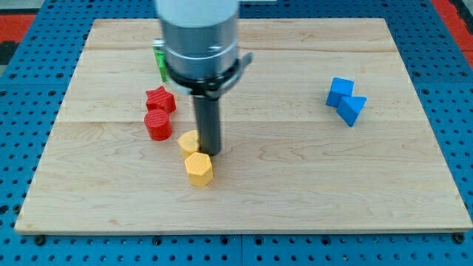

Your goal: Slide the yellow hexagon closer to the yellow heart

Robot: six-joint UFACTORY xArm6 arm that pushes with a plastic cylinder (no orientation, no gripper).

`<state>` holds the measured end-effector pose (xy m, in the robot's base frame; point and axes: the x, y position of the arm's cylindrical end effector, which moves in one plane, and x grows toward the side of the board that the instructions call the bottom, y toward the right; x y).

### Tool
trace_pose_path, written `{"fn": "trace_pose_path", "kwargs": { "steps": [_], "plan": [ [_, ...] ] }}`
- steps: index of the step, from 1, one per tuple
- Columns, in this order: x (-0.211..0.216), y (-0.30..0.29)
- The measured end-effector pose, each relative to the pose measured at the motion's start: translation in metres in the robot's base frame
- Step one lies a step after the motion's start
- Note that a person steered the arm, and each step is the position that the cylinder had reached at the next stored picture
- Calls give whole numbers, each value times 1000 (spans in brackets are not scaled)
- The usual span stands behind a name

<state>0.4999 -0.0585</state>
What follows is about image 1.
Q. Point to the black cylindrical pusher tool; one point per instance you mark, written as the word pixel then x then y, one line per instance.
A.
pixel 207 114

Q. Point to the yellow hexagon block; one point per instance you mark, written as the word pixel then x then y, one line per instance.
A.
pixel 199 169

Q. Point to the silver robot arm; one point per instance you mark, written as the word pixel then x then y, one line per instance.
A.
pixel 200 43

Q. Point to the yellow heart block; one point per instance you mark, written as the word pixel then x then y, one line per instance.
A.
pixel 188 143

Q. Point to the red star block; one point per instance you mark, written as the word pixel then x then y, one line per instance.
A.
pixel 160 98

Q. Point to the red cylinder block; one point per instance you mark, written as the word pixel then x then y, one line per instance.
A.
pixel 158 124

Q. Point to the green block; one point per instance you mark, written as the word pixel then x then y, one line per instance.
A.
pixel 160 58

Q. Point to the wooden board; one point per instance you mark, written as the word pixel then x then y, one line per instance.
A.
pixel 289 163

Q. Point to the blue cube block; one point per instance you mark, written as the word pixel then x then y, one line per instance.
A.
pixel 339 88

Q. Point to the blue triangle block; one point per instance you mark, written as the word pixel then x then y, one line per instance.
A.
pixel 350 107

